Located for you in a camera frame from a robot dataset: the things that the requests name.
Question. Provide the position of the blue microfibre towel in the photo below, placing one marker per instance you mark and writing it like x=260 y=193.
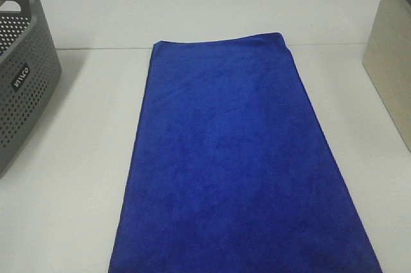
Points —
x=231 y=171

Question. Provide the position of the grey perforated plastic basket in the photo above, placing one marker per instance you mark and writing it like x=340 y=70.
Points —
x=30 y=71

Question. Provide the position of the beige storage bin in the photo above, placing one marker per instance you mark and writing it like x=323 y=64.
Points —
x=387 y=61

